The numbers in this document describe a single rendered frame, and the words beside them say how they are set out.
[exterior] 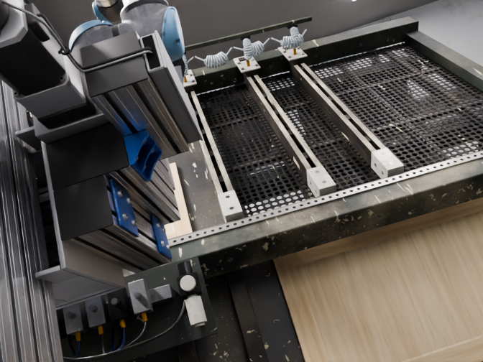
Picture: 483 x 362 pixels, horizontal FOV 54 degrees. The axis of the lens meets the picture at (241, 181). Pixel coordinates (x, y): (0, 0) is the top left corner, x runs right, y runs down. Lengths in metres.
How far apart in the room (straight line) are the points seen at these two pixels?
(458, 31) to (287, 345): 5.45
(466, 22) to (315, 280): 5.38
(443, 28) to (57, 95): 6.12
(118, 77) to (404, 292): 1.36
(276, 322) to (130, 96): 1.17
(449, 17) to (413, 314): 5.33
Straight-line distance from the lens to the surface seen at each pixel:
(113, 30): 1.15
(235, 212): 1.58
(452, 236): 1.93
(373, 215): 1.62
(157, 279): 1.50
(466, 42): 6.61
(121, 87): 0.72
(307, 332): 1.72
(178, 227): 1.67
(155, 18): 1.14
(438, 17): 6.74
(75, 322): 1.43
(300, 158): 1.78
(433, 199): 1.71
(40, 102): 0.79
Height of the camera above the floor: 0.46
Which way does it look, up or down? 20 degrees up
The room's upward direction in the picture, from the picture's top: 18 degrees counter-clockwise
